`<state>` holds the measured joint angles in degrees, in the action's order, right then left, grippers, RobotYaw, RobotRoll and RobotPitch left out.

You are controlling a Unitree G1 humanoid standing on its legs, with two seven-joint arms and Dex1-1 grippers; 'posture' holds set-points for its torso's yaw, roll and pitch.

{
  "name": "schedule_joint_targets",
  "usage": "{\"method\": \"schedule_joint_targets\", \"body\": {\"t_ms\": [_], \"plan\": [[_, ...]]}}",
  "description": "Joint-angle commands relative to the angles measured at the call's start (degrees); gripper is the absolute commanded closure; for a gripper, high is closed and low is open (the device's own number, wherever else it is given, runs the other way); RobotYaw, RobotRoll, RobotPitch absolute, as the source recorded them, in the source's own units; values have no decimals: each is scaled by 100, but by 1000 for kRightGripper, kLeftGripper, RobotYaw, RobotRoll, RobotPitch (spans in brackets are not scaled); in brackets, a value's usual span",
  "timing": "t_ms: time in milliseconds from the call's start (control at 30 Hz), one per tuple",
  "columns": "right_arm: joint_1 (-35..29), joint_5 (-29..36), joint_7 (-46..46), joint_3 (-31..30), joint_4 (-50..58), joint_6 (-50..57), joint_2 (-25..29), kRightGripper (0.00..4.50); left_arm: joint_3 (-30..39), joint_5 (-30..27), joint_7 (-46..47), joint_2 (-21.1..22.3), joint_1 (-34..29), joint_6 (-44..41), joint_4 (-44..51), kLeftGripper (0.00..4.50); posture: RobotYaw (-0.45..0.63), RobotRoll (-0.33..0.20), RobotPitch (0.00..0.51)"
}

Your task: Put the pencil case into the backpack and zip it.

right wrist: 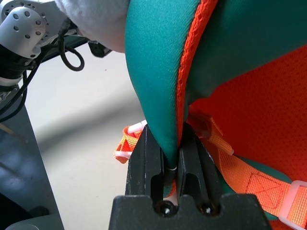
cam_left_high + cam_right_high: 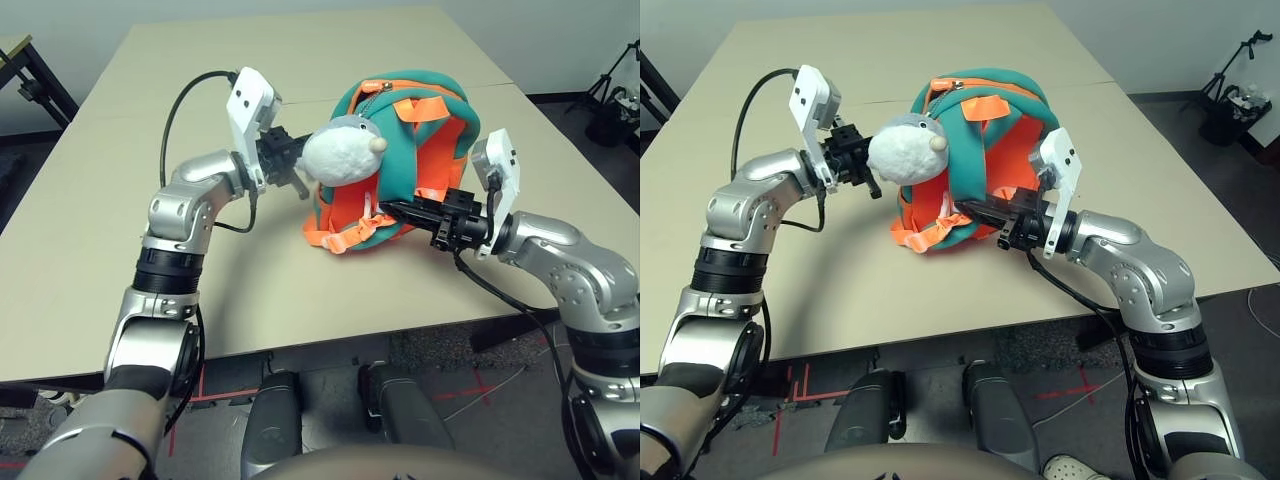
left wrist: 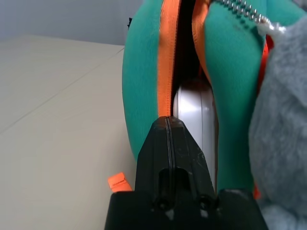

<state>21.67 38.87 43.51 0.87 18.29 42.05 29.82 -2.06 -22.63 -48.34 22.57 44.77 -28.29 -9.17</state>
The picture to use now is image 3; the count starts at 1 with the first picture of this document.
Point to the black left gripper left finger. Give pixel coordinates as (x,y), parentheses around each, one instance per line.
(153,163)

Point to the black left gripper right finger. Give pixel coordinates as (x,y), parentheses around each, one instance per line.
(189,167)

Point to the white plastic pencil case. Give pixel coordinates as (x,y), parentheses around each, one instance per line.
(192,107)

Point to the teal and orange backpack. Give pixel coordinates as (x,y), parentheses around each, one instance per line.
(141,72)

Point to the grey white plush toy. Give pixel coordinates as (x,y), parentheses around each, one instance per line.
(283,119)

